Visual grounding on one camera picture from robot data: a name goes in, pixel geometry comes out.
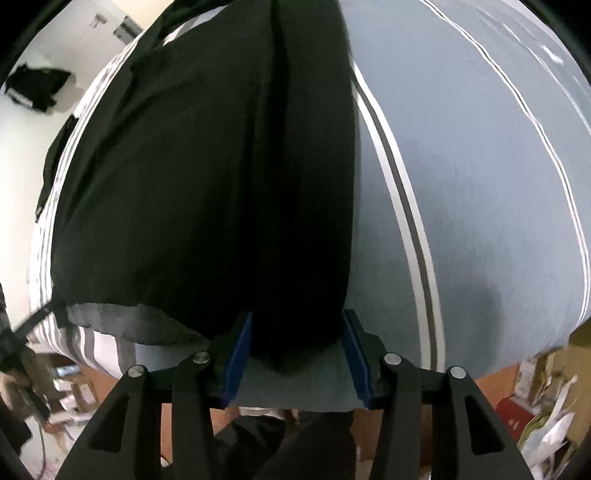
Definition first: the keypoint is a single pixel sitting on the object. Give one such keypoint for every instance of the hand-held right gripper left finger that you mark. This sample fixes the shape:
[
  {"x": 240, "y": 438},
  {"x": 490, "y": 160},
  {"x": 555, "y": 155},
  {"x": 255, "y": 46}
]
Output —
[{"x": 238, "y": 360}]

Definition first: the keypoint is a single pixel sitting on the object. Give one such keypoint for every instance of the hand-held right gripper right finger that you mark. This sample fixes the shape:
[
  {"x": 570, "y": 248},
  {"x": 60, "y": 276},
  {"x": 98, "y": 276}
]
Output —
[{"x": 358, "y": 360}]

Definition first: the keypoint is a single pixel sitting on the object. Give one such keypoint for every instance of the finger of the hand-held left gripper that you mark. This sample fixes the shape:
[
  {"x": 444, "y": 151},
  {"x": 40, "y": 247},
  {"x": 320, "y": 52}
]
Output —
[{"x": 34, "y": 321}]

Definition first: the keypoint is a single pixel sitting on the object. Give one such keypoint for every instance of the black long pants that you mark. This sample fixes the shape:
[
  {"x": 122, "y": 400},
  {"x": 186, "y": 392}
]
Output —
[{"x": 207, "y": 184}]

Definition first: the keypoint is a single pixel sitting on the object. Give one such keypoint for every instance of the person's dark trouser leg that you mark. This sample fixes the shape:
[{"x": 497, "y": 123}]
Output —
[{"x": 300, "y": 447}]

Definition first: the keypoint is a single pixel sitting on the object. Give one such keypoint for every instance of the folded black garment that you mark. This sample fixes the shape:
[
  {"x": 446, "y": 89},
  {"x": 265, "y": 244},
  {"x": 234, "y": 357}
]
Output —
[{"x": 57, "y": 157}]

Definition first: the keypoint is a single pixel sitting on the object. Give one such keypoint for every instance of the striped star print bedsheet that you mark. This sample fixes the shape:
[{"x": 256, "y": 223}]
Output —
[{"x": 461, "y": 184}]

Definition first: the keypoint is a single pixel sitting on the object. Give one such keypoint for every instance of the crumpled white plastic bags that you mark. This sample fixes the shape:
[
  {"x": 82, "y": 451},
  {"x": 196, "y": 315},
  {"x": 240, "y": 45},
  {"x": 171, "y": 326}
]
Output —
[{"x": 554, "y": 429}]

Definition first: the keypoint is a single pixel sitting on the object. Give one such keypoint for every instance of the brown cardboard box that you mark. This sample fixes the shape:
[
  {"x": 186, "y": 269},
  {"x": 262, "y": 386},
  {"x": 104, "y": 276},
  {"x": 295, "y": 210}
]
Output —
[{"x": 579, "y": 341}]

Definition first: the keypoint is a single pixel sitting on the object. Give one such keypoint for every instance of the black hanging jacket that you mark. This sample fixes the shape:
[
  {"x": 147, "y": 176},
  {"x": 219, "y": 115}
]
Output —
[{"x": 37, "y": 85}]

